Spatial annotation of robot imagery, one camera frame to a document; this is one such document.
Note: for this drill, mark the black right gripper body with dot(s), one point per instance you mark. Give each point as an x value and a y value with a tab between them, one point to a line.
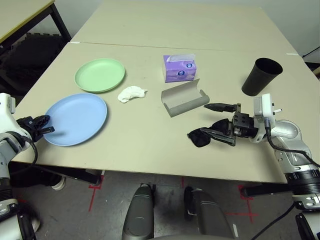
246	125

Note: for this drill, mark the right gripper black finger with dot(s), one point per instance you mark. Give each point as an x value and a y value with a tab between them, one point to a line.
220	137
221	107

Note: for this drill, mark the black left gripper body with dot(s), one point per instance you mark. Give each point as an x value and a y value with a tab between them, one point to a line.
31	128

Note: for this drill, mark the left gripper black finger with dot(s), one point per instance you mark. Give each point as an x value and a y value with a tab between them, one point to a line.
48	130
43	120

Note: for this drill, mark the black sunglasses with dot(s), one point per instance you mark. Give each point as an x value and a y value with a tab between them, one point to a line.
198	138

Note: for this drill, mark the blue plastic plate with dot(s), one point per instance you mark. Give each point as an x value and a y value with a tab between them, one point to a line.
77	120

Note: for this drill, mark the grey glasses case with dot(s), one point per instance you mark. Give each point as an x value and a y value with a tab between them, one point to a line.
185	105

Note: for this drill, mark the black plastic cup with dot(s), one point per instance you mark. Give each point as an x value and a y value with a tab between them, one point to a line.
255	82

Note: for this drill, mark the white tissue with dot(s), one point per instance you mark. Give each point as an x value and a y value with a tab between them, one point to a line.
130	93

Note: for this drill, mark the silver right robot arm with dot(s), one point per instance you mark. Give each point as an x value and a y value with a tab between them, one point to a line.
287	132

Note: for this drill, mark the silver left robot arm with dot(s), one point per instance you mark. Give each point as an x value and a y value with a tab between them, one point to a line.
5	165

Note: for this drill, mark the black table foot bar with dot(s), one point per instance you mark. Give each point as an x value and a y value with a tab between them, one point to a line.
267	190
75	175

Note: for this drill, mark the purple tissue pack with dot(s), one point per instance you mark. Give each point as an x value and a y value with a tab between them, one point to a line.
180	73

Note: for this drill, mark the green plastic plate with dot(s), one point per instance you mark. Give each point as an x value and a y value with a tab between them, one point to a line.
100	75

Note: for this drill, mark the grey robot right leg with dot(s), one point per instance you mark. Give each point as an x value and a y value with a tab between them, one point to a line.
210	217

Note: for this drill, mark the grey robot leg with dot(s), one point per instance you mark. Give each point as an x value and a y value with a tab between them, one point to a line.
138	215
210	217

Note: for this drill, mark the red floor tape cross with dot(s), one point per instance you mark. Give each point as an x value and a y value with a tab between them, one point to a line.
93	197
248	213

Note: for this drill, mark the white tape piece on table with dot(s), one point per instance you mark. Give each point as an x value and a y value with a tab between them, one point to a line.
75	42
292	54

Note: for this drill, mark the wooden furniture piece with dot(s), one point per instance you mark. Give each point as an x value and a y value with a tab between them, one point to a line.
317	73

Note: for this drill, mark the white floor tape strip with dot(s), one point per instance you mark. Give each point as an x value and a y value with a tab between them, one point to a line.
235	230

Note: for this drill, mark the grey robot left leg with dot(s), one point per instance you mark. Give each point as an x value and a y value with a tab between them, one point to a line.
138	215

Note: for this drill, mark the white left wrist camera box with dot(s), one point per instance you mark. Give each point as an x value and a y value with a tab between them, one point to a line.
6	105

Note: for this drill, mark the yellow-edged side table black frame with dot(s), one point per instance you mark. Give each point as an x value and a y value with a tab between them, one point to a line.
20	15

